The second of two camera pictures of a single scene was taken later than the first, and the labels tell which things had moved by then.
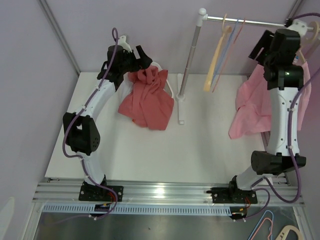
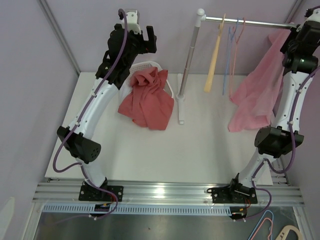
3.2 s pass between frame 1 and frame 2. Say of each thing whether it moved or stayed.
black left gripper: moved
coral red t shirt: stayed
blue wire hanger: moved
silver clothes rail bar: stayed
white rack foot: stayed
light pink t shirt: moved
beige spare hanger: stayed
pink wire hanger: moved
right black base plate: stayed
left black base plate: stayed
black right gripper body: moved
